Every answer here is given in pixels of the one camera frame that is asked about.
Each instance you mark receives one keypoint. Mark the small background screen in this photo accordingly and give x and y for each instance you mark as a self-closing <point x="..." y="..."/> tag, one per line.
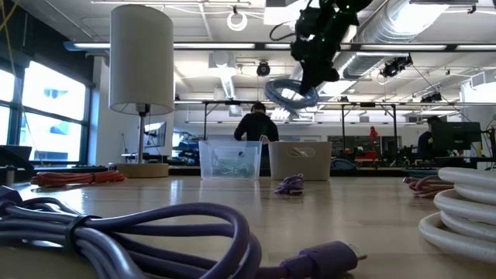
<point x="155" y="135"/>

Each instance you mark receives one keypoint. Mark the round black ceiling camera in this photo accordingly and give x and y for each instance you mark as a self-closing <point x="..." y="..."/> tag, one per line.
<point x="263" y="69"/>

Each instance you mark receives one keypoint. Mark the clear plastic bin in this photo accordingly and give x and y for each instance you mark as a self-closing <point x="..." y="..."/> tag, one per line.
<point x="209" y="155"/>

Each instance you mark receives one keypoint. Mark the person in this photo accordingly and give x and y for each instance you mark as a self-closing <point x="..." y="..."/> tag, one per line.
<point x="373" y="133"/>
<point x="255" y="128"/>
<point x="425" y="145"/>

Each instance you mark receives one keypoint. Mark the silver ventilation duct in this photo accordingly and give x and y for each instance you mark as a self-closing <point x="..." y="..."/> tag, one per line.
<point x="387" y="27"/>

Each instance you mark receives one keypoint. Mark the white opaque plastic bin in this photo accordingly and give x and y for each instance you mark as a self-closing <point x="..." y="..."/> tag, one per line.
<point x="310" y="166"/>

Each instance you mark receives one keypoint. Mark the large glass window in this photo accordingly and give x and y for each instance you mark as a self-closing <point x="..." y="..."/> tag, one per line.
<point x="54" y="93"/>

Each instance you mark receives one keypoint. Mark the table lamp white shade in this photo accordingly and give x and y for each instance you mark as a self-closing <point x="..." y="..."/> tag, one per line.
<point x="141" y="58"/>

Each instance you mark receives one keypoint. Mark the black computer monitor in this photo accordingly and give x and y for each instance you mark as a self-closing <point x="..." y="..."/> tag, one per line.
<point x="455" y="135"/>

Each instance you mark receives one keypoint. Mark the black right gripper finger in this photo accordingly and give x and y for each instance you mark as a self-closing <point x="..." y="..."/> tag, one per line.
<point x="310" y="81"/>
<point x="330" y="74"/>

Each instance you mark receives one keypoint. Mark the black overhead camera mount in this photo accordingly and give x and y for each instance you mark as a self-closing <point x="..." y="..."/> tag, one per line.
<point x="395" y="66"/>

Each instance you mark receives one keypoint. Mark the black background rig frame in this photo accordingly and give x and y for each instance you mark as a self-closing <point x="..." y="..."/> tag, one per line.
<point x="271" y="103"/>

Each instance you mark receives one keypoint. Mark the overhead light bar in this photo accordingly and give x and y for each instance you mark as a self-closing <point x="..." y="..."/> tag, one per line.
<point x="213" y="45"/>

